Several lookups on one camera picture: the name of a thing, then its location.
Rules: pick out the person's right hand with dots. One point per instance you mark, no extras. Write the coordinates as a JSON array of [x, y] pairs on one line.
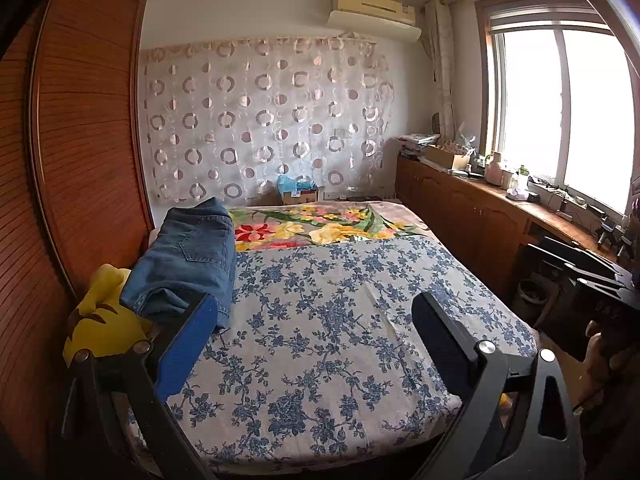
[[599, 347]]

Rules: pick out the dark waste bin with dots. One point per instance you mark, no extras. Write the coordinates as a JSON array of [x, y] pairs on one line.
[[533, 297]]

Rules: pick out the colourful flower blanket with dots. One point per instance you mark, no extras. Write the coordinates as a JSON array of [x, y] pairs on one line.
[[320, 225]]

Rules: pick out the small cardboard box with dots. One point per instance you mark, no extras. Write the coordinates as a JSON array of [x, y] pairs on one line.
[[302, 198]]

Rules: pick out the circle patterned wall curtain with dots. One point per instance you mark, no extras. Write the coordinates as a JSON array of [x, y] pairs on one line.
[[265, 120]]

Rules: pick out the blue floral bedsheet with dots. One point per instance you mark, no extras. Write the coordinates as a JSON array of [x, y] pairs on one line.
[[340, 335]]

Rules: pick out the open cardboard box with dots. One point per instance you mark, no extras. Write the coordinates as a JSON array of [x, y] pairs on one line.
[[445, 157]]

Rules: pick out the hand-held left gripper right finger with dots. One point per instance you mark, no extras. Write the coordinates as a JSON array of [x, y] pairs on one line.
[[445, 345]]

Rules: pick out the stack of papers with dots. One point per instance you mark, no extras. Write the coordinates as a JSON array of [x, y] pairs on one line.
[[417, 142]]

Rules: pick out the white window drape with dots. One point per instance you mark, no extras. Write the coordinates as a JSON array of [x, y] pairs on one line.
[[442, 65]]

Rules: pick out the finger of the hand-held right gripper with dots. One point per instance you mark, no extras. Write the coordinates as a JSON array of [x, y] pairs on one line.
[[590, 256], [570, 270]]

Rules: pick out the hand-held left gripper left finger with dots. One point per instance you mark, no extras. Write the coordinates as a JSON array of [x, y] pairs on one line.
[[185, 350]]

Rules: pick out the white bottle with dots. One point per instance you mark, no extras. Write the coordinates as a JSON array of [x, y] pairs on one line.
[[494, 170]]

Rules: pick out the yellow plush toy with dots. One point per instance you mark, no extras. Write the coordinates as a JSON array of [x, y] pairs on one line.
[[102, 325]]

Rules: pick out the wooden slatted wardrobe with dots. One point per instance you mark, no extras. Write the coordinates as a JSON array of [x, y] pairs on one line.
[[85, 135]]

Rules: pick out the large window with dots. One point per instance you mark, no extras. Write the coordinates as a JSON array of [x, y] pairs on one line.
[[565, 110]]

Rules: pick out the wall air conditioner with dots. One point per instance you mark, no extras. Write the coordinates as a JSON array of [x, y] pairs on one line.
[[372, 15]]

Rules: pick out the long wooden cabinet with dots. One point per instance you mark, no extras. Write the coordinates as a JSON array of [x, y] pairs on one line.
[[465, 210]]

